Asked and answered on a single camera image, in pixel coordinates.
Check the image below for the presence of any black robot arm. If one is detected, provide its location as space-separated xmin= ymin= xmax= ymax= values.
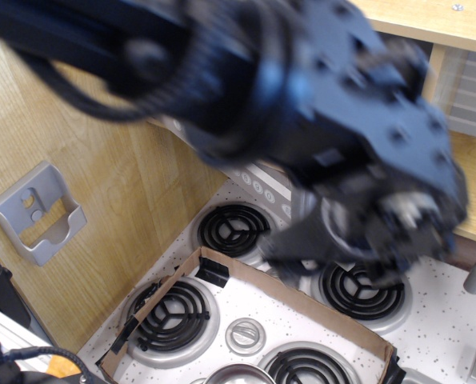
xmin=0 ymin=1 xmax=468 ymax=286

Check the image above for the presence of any back right black burner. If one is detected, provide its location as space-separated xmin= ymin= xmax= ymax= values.
xmin=315 ymin=264 xmax=406 ymax=321

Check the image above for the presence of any brown cardboard barrier strip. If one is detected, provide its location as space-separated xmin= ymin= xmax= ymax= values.
xmin=97 ymin=247 xmax=406 ymax=383

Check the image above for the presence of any front right black burner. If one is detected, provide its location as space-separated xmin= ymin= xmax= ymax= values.
xmin=266 ymin=348 xmax=351 ymax=384

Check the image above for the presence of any silver metal pot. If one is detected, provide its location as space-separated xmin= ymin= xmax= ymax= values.
xmin=203 ymin=363 xmax=275 ymax=384

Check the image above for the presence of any front grey stove knob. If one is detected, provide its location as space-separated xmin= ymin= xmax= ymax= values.
xmin=225 ymin=318 xmax=266 ymax=356

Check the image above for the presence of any grey wall phone holder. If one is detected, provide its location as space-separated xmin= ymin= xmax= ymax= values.
xmin=0 ymin=161 xmax=87 ymax=266

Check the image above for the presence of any front left black burner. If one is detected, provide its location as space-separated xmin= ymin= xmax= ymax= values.
xmin=136 ymin=278 xmax=215 ymax=354

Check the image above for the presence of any black braided cable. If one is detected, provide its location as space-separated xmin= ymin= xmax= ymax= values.
xmin=0 ymin=330 xmax=93 ymax=384

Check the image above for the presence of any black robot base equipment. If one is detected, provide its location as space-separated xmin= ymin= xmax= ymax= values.
xmin=0 ymin=264 xmax=31 ymax=329

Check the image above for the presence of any orange object at bottom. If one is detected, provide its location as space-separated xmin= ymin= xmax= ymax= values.
xmin=46 ymin=355 xmax=81 ymax=378

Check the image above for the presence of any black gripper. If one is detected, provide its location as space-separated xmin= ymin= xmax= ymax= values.
xmin=259 ymin=1 xmax=468 ymax=286

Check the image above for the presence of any black burner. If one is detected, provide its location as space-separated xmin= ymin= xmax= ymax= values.
xmin=315 ymin=264 xmax=406 ymax=321
xmin=194 ymin=204 xmax=272 ymax=258
xmin=136 ymin=278 xmax=215 ymax=354
xmin=266 ymin=348 xmax=351 ymax=384

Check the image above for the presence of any back left black burner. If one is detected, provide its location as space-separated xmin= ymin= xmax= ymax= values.
xmin=194 ymin=204 xmax=272 ymax=258

